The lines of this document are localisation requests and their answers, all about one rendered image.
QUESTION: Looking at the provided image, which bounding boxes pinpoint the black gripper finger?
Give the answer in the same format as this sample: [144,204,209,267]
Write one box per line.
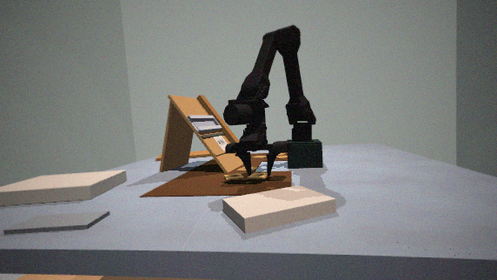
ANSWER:
[235,152,251,176]
[266,153,281,177]

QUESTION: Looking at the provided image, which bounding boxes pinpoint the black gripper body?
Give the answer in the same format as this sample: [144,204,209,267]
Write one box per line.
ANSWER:
[225,123,291,154]

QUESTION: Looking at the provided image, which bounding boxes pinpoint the grey paper ticket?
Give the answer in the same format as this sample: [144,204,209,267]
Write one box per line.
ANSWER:
[213,135,227,151]

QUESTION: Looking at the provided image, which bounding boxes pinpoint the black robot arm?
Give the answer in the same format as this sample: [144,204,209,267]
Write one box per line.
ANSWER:
[223,24,316,151]

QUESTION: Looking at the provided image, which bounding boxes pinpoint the tan cardboard-coloured slanted board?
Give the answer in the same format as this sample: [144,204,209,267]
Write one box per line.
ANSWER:
[159,95,243,173]

